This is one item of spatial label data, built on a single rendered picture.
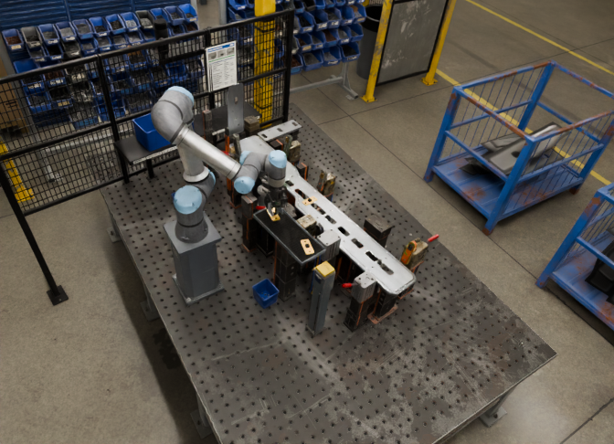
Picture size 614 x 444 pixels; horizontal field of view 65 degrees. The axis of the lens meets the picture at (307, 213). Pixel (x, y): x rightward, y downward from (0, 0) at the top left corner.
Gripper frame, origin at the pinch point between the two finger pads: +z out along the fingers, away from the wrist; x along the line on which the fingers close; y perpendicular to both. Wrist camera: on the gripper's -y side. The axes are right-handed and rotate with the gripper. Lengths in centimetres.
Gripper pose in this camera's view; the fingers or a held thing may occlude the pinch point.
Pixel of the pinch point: (273, 212)
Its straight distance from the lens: 226.6
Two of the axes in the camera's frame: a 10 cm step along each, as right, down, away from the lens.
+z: -0.8, 7.1, 7.0
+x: 9.1, -2.3, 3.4
